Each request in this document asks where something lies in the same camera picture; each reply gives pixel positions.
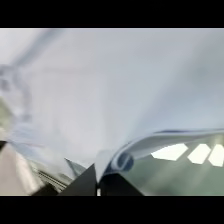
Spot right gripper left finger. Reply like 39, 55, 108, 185
57, 163, 98, 197

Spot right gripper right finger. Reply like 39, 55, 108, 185
99, 171, 145, 197

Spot light blue shirt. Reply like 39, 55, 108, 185
0, 27, 224, 188

